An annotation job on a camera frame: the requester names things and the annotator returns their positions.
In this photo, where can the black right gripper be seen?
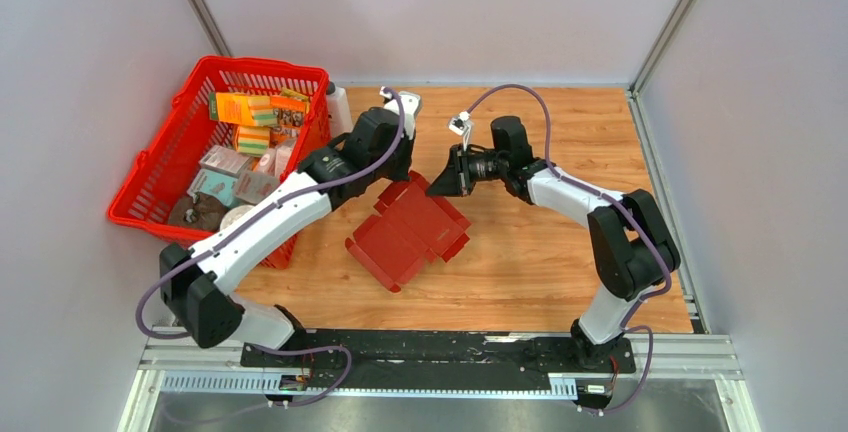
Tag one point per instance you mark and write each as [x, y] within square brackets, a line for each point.
[454, 182]

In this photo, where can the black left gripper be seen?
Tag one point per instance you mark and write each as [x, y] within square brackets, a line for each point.
[402, 174]

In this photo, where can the red paper box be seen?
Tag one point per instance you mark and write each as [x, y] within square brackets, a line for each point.
[408, 231]

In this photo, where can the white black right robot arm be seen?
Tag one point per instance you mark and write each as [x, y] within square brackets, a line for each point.
[632, 248]

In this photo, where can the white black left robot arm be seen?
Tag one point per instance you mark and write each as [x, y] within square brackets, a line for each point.
[197, 284]

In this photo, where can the orange green box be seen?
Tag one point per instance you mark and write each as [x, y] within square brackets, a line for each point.
[242, 109]

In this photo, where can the pink white box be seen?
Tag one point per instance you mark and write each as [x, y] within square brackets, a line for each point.
[225, 161]

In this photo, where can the white plastic bottle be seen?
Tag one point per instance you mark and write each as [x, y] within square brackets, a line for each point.
[339, 113]

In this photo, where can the orange snack packet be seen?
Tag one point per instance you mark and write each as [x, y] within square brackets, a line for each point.
[290, 108]

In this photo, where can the yellow green sponge pack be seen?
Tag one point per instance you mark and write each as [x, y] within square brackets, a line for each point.
[251, 140]

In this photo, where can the pink grey packet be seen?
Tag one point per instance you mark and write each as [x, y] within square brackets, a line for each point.
[252, 187]

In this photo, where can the white tape roll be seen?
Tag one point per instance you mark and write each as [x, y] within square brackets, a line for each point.
[234, 214]

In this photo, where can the teal white packet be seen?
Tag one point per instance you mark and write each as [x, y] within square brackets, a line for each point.
[215, 184]

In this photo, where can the brown bag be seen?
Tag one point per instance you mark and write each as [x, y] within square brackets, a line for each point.
[201, 212]

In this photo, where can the red plastic basket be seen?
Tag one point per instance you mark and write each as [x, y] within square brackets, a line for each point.
[162, 173]

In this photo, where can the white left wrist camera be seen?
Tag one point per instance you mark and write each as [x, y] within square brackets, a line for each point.
[403, 104]

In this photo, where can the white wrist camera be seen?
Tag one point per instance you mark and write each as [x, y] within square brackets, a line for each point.
[462, 125]
[403, 104]

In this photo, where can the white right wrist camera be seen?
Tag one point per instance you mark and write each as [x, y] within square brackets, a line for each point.
[462, 125]

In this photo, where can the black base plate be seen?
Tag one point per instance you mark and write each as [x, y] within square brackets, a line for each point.
[441, 360]

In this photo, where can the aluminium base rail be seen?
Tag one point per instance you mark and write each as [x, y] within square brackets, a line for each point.
[688, 360]

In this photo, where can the right aluminium frame post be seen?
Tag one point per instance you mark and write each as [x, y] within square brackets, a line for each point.
[663, 41]

